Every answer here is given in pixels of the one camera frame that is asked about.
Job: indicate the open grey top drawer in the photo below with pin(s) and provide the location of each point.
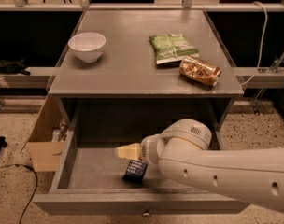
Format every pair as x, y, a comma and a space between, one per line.
88, 179

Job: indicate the dark blue rxbar wrapper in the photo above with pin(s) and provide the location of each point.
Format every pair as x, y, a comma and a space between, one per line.
135, 171

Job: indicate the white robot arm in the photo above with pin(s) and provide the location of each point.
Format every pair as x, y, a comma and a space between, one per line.
181, 153

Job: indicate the green snack bag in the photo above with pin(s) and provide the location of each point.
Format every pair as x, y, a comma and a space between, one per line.
172, 48

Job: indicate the grey wooden cabinet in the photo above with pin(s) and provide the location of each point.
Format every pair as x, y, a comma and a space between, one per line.
128, 69

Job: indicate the white ceramic bowl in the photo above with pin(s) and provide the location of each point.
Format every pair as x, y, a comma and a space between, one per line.
88, 47

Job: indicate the gold brown snack bag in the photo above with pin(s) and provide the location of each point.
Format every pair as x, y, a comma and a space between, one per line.
199, 71

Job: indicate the small metal drawer knob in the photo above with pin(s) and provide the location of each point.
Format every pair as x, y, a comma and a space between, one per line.
146, 213

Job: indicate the black object on ledge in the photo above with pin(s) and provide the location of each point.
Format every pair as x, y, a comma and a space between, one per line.
13, 67

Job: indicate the metal bracket at right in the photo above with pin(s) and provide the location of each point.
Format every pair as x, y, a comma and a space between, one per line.
260, 92

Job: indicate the brown cardboard box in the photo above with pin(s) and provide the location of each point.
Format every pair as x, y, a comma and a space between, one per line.
45, 143

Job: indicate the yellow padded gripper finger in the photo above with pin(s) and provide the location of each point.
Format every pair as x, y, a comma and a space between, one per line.
129, 152

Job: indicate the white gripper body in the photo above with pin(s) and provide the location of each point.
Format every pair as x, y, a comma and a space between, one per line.
147, 152

